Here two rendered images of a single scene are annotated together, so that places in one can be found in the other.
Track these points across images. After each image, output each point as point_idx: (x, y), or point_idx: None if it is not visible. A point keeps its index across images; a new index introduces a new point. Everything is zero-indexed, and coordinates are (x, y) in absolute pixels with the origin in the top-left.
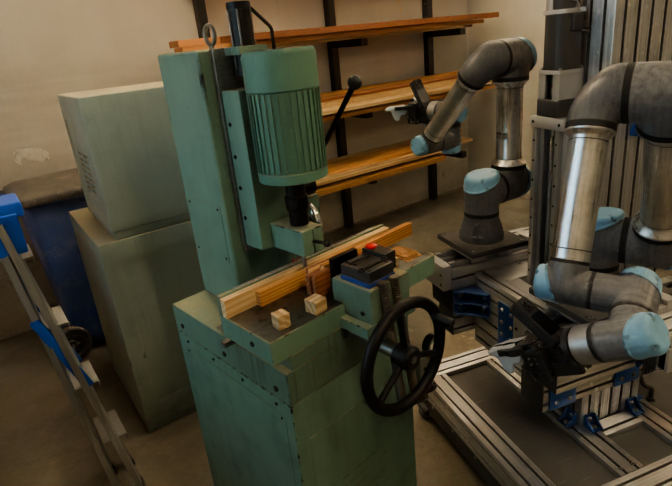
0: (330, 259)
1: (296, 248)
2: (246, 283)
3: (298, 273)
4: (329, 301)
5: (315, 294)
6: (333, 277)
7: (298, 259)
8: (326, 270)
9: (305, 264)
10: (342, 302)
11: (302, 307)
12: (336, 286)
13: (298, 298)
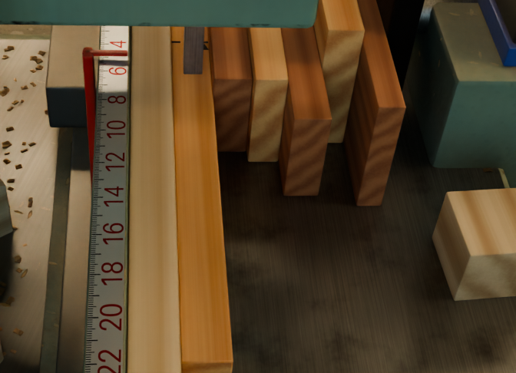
0: None
1: None
2: (110, 353)
3: (196, 120)
4: (441, 189)
5: (461, 198)
6: (464, 74)
7: (104, 41)
8: (390, 51)
9: (202, 57)
10: (494, 166)
11: (403, 288)
12: (484, 110)
13: (299, 248)
